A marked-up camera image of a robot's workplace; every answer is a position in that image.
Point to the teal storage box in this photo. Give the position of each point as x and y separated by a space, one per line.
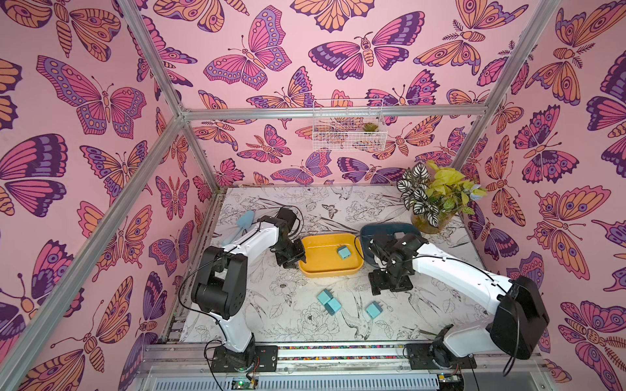
393 230

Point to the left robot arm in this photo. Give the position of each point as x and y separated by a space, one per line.
220 282

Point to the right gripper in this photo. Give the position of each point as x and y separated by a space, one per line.
389 278

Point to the light blue scoop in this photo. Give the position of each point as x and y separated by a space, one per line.
243 224

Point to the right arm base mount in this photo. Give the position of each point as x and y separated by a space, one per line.
425 356

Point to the white wire basket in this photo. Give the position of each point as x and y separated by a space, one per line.
349 129

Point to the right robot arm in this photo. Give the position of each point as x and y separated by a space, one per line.
516 314

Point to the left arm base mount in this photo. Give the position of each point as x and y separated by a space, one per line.
243 359

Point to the yellow storage box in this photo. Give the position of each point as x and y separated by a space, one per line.
322 260

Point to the teal plug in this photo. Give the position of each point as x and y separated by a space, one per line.
324 297
344 252
373 310
333 306

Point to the potted plant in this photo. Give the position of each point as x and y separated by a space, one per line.
435 195

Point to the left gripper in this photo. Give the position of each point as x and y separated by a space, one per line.
300 255

